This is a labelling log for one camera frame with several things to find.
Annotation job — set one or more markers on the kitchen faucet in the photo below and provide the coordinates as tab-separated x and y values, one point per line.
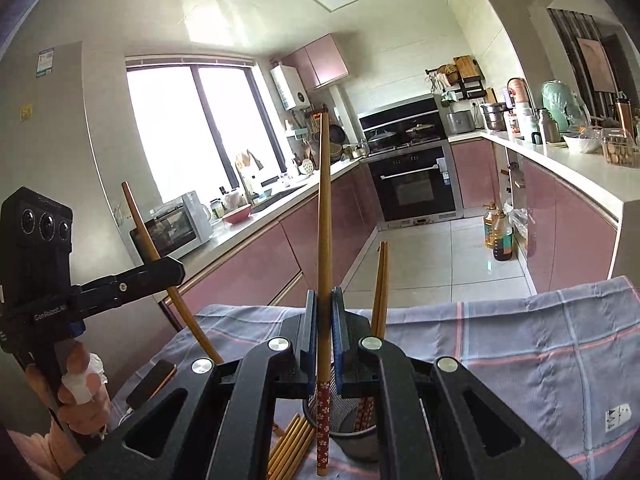
246	180

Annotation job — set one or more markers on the black wall rack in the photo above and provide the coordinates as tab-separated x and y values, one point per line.
472	87

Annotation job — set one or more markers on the built-in black oven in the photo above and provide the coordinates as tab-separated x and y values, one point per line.
415	190

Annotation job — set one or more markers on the person's left forearm pink sleeve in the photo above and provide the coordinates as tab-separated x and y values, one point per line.
40	455

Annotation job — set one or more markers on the white bowl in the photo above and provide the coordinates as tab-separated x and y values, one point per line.
581	144

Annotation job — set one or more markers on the black range hood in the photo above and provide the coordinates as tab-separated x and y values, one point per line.
400	115

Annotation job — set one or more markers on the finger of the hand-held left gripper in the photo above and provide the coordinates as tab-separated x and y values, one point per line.
130	282

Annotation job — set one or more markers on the pink wall cabinet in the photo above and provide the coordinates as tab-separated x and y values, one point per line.
325	60

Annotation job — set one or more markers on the black mesh utensil holder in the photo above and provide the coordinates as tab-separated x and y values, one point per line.
350	440

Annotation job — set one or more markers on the black frying pan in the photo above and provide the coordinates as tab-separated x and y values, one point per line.
337	135

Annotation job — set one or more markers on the pink electric kettle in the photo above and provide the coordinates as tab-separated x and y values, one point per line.
519	92

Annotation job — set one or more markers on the steel countertop appliance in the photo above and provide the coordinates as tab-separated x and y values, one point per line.
460	122

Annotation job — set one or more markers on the wall poster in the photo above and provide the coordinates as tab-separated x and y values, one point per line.
597	65

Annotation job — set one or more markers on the wooden chopstick red floral end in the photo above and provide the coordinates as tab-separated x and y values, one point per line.
324	210
140	225
377	305
384	290

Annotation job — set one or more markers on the steel pot with lid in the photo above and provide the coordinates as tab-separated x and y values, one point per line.
420	132

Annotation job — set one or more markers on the grey refrigerator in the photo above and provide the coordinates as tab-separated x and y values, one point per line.
65	150

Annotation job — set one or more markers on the person's left hand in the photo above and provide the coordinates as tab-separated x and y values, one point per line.
85	415

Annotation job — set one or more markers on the dark cooking oil bottle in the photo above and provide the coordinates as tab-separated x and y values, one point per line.
504	242

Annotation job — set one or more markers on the clear plastic egg container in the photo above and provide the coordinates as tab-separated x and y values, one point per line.
620	150

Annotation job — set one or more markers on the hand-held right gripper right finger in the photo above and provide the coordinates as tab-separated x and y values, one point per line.
336	332

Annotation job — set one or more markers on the pink base cabinets long run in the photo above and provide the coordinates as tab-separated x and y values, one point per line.
250	260

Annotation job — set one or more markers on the steel vacuum flask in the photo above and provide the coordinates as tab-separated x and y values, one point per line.
550	127

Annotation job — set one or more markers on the copper tumbler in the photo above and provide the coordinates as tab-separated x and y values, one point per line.
624	115

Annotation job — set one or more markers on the black smartphone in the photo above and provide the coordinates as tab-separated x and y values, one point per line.
152	382

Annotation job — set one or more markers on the green covered appliance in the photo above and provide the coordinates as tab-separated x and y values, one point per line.
560	102

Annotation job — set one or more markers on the wooden cutting board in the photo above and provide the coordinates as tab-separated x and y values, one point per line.
464	66

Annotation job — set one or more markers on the pink base cabinets short run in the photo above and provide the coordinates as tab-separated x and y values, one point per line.
565	220

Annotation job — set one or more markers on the kitchen window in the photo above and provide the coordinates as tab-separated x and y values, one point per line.
165	125

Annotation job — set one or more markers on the white water heater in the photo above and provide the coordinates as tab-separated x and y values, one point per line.
290	87

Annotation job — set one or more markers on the black wok with lid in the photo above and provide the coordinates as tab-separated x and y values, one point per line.
382	139

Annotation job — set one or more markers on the red bowl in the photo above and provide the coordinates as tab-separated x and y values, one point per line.
236	215

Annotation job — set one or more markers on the white toaster oven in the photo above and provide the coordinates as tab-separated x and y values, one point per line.
192	225

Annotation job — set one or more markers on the steel stock pot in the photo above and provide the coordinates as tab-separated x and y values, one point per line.
494	116

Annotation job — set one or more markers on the blue plaid tablecloth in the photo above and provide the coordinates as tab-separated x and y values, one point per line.
525	360

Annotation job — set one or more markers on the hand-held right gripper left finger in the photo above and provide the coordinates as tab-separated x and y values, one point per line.
312	332

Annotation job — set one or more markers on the bundle of wooden chopsticks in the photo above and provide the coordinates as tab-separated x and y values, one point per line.
290	450

